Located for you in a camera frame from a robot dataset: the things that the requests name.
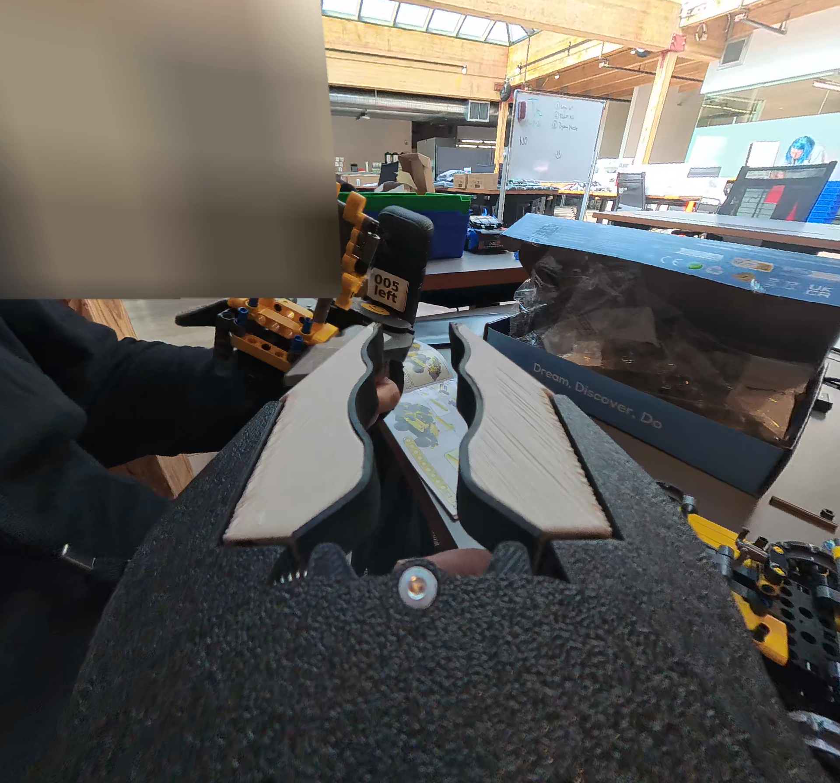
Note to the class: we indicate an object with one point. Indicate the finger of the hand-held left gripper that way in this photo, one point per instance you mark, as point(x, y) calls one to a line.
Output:
point(322, 357)
point(398, 347)

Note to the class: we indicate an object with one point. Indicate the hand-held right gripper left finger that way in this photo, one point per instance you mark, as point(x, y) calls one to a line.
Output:
point(303, 456)

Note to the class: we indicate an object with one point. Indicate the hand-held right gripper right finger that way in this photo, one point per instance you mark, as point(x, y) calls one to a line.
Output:
point(525, 461)

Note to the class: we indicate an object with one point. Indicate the yellow grey toy excavator arm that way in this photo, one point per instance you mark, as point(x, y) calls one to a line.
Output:
point(269, 322)

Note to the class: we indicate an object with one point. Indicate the yellow black toy vehicle chassis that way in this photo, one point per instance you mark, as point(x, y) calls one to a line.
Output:
point(787, 606)

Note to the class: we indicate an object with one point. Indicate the person's left forearm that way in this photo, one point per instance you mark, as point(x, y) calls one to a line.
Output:
point(165, 396)

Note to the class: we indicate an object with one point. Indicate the grey desk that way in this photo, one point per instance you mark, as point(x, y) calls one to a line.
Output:
point(716, 509)

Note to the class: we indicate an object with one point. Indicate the person's left hand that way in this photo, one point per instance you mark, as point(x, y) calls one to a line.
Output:
point(390, 400)

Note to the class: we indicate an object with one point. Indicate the green blue storage bin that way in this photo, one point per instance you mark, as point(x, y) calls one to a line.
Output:
point(440, 225)

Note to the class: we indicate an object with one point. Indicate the toy instruction booklet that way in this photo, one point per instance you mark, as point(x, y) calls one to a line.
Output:
point(427, 416)

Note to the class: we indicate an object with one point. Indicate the brown cardboard box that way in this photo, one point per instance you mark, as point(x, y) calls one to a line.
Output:
point(476, 181)

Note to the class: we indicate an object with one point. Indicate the dark blue cardboard box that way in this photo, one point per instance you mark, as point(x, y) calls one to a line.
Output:
point(624, 412)

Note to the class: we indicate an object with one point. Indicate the crumpled clear plastic bags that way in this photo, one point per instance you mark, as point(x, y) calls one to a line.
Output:
point(658, 338)

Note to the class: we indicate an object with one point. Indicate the whiteboard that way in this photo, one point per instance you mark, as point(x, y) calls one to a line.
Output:
point(555, 133)

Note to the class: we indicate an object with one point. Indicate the person's black jacket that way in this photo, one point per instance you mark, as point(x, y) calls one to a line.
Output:
point(40, 467)

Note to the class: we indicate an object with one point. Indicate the brown toy axle rod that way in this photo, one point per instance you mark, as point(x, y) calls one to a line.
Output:
point(804, 513)

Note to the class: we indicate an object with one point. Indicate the wooden edged table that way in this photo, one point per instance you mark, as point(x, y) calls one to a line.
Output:
point(721, 224)

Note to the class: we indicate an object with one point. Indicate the blue crate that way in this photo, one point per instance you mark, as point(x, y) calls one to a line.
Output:
point(824, 201)

